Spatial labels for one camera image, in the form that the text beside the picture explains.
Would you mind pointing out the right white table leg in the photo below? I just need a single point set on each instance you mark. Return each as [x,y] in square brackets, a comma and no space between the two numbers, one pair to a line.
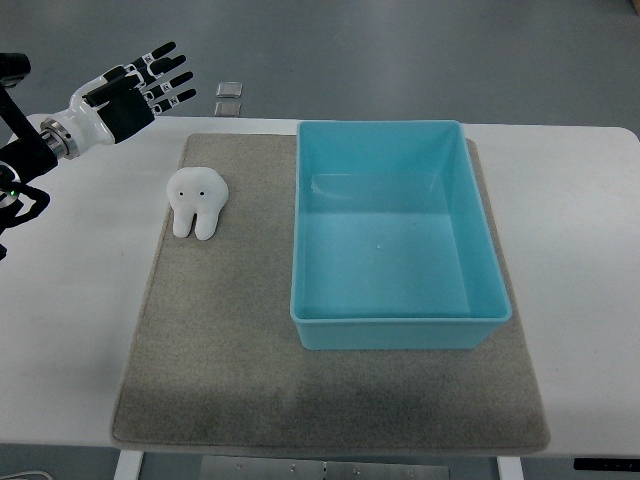
[510,468]

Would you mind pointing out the blue plastic box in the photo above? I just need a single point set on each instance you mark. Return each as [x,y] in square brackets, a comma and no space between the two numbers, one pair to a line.
[392,243]

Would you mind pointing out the white tooth plush toy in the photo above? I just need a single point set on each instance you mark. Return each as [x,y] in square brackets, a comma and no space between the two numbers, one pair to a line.
[197,196]

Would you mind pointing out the left white table leg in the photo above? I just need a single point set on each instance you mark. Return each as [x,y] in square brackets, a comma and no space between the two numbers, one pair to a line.
[129,465]

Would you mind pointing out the white table leg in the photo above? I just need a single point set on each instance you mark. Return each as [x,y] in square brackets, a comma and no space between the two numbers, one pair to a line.
[510,468]
[129,465]

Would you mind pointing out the metal table crossbar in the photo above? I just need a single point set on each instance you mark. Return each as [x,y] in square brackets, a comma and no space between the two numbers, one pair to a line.
[263,468]

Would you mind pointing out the upper floor socket plate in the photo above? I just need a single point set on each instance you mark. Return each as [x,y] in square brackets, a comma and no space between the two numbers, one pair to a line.
[229,90]

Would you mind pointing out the black table control panel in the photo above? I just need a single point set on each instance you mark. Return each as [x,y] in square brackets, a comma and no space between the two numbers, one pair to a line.
[607,464]

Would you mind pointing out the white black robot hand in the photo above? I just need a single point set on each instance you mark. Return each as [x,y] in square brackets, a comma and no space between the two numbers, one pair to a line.
[124,100]

